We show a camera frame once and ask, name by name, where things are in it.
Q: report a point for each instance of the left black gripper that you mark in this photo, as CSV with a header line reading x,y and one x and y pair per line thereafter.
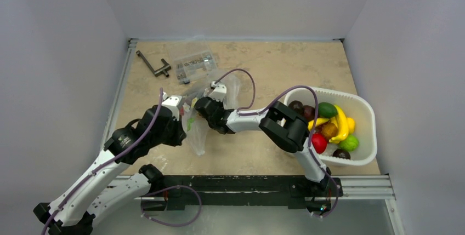
x,y
180,135

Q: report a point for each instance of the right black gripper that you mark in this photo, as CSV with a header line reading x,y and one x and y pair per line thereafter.
x,y
203,108

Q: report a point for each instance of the clear plastic bag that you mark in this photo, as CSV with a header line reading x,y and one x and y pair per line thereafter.
x,y
196,127

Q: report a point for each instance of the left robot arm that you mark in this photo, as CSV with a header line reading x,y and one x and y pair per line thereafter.
x,y
87,202

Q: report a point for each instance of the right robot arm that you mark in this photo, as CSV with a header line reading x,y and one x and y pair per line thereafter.
x,y
284,127

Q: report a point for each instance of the dark red fake fruit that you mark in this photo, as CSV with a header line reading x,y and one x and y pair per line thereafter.
x,y
306,111

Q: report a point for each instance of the dark green fake avocado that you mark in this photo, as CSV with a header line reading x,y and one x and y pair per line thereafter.
x,y
326,110

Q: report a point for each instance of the brown fake kiwi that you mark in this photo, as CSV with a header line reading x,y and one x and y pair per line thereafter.
x,y
329,130

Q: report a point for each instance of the yellow fake banana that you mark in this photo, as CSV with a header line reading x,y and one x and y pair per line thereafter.
x,y
340,120

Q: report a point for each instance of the yellow fake lemon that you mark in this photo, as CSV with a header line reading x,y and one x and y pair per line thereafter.
x,y
351,125

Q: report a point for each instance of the light green fake apple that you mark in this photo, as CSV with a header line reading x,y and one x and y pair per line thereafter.
x,y
351,143

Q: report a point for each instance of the clear plastic screw box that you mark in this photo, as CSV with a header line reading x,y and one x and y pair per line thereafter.
x,y
192,59

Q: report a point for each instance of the red apple in basket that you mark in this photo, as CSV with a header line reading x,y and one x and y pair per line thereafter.
x,y
319,143

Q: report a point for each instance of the white plastic basket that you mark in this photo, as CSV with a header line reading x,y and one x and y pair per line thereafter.
x,y
365,128

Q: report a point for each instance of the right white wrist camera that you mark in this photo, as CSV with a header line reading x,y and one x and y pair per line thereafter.
x,y
218,91

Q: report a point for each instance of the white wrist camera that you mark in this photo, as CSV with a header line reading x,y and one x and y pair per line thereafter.
x,y
173,103
218,91

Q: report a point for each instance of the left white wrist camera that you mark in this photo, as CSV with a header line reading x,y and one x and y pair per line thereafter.
x,y
173,103

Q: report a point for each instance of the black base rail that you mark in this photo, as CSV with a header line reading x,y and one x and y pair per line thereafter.
x,y
176,192

